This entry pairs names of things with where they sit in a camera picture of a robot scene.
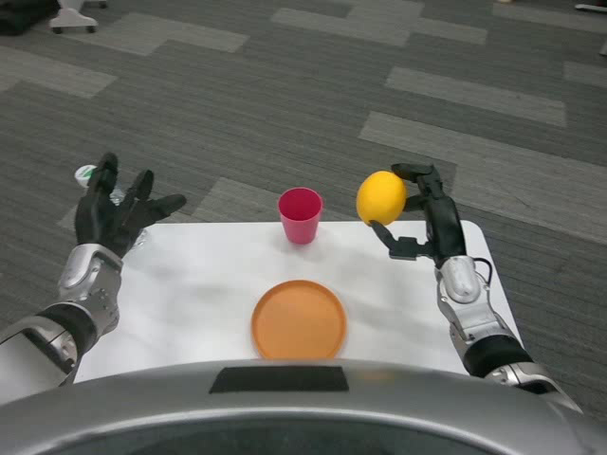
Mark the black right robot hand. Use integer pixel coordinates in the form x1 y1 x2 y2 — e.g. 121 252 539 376
369 162 469 261

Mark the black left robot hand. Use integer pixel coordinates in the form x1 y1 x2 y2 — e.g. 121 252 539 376
74 152 187 260

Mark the yellow lemon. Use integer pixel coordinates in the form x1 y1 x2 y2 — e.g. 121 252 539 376
356 171 409 227

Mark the clear bottle green white cap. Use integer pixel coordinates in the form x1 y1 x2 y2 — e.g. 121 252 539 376
74 164 151 247

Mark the pink plastic cup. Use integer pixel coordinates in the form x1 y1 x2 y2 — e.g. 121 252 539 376
277 187 324 246

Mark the orange round plate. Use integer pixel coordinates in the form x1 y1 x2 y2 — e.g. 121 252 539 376
250 279 351 361

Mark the silver robot chest black window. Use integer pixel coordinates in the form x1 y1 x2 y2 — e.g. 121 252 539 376
0 357 607 455

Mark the white wheeled stand base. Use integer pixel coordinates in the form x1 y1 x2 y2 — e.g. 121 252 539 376
48 0 109 34

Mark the black bag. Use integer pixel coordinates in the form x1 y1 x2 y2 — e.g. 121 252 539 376
0 0 61 37

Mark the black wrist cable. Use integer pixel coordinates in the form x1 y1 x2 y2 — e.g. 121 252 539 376
472 257 492 289

